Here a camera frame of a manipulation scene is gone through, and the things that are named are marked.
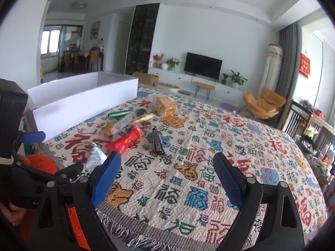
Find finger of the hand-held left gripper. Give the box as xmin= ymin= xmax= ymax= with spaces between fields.
xmin=19 ymin=131 xmax=46 ymax=145
xmin=16 ymin=161 xmax=85 ymax=187

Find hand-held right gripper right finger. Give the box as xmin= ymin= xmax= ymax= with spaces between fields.
xmin=213 ymin=152 xmax=305 ymax=251

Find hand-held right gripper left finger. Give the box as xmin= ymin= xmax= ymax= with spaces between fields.
xmin=28 ymin=151 xmax=122 ymax=251

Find white snack packet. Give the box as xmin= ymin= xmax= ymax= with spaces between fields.
xmin=83 ymin=141 xmax=108 ymax=171

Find red snack packet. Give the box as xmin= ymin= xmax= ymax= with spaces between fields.
xmin=105 ymin=124 xmax=146 ymax=155

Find orange snack packet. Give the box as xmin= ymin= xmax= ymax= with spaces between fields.
xmin=102 ymin=120 xmax=118 ymax=138

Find clear white-printed snack packet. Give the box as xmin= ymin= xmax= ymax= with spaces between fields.
xmin=112 ymin=114 xmax=140 ymax=132

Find white cardboard box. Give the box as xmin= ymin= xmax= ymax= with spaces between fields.
xmin=26 ymin=71 xmax=139 ymax=141

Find black snack bar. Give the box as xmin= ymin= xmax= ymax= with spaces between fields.
xmin=152 ymin=126 xmax=173 ymax=156

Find green sausage packet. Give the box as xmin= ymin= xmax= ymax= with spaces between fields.
xmin=108 ymin=110 xmax=134 ymax=119

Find cream stick snack packet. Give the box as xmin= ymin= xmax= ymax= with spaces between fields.
xmin=133 ymin=113 xmax=154 ymax=123

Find bagged bread loaf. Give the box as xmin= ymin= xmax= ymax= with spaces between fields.
xmin=152 ymin=96 xmax=179 ymax=117

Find person's left hand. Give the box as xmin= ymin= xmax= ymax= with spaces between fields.
xmin=0 ymin=202 xmax=34 ymax=228

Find printed woven blanket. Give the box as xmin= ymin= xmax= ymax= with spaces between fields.
xmin=21 ymin=84 xmax=331 ymax=251

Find brown dining chair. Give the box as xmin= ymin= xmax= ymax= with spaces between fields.
xmin=61 ymin=51 xmax=75 ymax=72
xmin=89 ymin=47 xmax=102 ymax=72

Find balcony glass door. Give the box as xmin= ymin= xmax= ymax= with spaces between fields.
xmin=42 ymin=25 xmax=84 ymax=74

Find orange lounge chair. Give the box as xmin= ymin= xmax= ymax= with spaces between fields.
xmin=243 ymin=87 xmax=287 ymax=119

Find dark wooden chair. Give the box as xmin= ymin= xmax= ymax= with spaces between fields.
xmin=284 ymin=101 xmax=313 ymax=139

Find wooden bench with metal legs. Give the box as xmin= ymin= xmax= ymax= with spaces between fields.
xmin=193 ymin=81 xmax=216 ymax=100

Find large plant in white pot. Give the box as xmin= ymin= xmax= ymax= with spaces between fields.
xmin=228 ymin=70 xmax=248 ymax=88

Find brown cardboard box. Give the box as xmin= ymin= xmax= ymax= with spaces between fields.
xmin=131 ymin=71 xmax=159 ymax=86

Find white television cabinet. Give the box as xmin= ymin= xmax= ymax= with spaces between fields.
xmin=148 ymin=67 xmax=242 ymax=105

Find black television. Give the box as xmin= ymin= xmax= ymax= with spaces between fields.
xmin=184 ymin=52 xmax=223 ymax=80

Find standing air conditioner with cover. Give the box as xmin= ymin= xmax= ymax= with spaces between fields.
xmin=262 ymin=44 xmax=283 ymax=97

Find grey curtain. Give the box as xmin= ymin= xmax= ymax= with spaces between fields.
xmin=277 ymin=22 xmax=300 ymax=130

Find green plant in glass pot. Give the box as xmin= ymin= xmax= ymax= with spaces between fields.
xmin=166 ymin=57 xmax=181 ymax=71

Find red flowers in vase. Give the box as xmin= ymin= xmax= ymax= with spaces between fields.
xmin=152 ymin=53 xmax=164 ymax=69

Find dark glass display cabinet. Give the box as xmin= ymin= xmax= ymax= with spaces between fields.
xmin=125 ymin=3 xmax=160 ymax=76

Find framed wall painting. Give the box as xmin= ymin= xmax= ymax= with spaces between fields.
xmin=90 ymin=21 xmax=101 ymax=40

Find red wall hanging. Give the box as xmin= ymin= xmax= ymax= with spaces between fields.
xmin=300 ymin=53 xmax=311 ymax=78

